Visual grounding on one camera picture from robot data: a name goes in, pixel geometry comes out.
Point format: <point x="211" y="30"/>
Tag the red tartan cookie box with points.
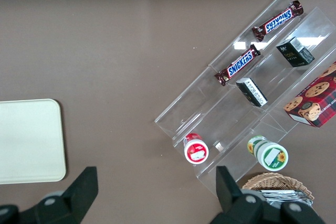
<point x="315" y="98"/>

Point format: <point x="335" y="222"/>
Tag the clear acrylic tiered shelf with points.
<point x="210" y="108"/>

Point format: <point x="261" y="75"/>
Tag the small light wicker basket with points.
<point x="270" y="180"/>

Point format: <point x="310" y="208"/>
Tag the small black carton box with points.
<point x="294" y="54"/>
<point x="252" y="93"/>

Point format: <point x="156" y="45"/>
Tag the green-lidded sunflower jar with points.
<point x="271" y="157"/>

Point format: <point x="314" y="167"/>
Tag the Snickers chocolate bar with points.
<point x="240" y="65"/>
<point x="278" y="20"/>

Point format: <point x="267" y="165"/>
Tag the cream rectangular tray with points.
<point x="29" y="140"/>

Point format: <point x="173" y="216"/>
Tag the crumpled aluminium foil container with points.
<point x="283" y="196"/>

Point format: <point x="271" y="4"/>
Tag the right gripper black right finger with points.
<point x="228" y="195"/>

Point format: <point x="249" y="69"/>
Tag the small red-lidded jar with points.
<point x="195" y="151"/>

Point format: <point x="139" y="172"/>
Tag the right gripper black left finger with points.
<point x="78" y="197"/>

